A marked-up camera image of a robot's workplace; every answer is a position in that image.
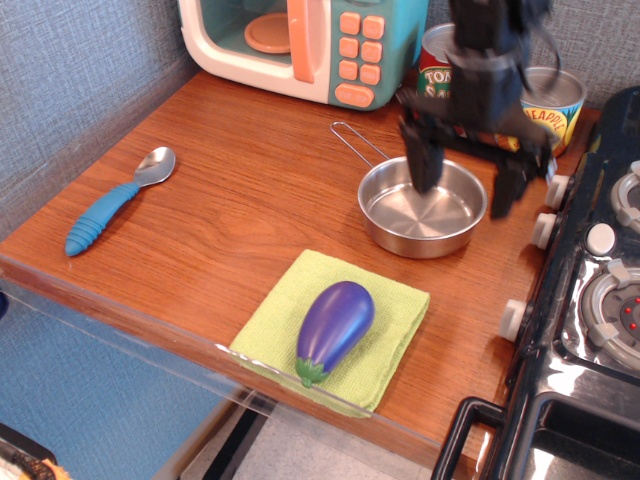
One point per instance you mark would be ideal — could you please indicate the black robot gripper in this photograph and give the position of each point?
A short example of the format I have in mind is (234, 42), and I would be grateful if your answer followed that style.
(485, 93)

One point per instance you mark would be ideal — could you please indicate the small steel sauce pan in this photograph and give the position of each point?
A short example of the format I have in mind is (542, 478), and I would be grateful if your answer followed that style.
(420, 226)

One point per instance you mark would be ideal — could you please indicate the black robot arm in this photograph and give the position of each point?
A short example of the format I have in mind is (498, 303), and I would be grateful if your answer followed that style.
(498, 26)

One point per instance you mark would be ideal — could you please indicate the tomato sauce can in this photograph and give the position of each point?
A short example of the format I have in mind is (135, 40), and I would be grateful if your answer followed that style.
(434, 70)

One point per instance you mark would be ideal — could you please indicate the green folded cloth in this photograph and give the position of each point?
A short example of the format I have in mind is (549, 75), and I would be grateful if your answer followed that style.
(267, 344)

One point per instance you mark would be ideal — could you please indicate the pineapple slices can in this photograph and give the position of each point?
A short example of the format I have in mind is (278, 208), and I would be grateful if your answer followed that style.
(555, 101)

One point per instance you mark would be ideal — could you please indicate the teal toy microwave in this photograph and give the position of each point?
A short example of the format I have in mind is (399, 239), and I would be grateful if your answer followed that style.
(350, 54)

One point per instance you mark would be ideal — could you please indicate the purple toy eggplant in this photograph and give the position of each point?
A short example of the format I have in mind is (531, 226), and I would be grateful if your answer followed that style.
(336, 322)

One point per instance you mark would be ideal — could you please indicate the black toy stove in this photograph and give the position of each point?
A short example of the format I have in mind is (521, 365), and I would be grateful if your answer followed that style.
(573, 383)

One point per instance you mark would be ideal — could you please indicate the clear acrylic table guard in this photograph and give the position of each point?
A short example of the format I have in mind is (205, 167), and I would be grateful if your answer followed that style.
(197, 337)

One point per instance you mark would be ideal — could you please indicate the blue handled metal spoon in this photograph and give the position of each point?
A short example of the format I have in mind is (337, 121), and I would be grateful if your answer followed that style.
(155, 168)

